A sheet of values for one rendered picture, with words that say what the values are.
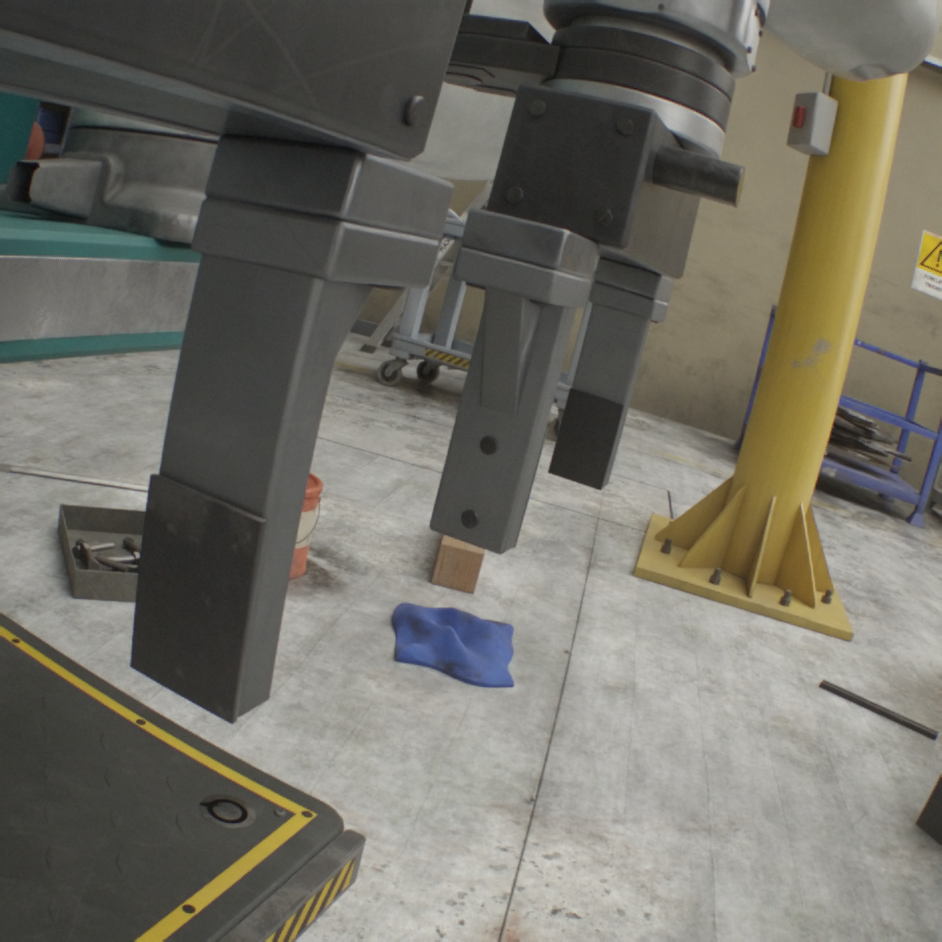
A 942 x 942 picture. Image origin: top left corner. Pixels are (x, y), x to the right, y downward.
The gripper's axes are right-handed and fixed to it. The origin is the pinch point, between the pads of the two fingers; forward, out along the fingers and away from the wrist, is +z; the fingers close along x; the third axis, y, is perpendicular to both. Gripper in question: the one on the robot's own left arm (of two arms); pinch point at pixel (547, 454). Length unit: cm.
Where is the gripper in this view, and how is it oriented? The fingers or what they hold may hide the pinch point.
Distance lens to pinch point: 36.4
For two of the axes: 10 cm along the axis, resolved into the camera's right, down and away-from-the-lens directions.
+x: 3.7, -1.5, 9.2
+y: 9.0, 3.1, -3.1
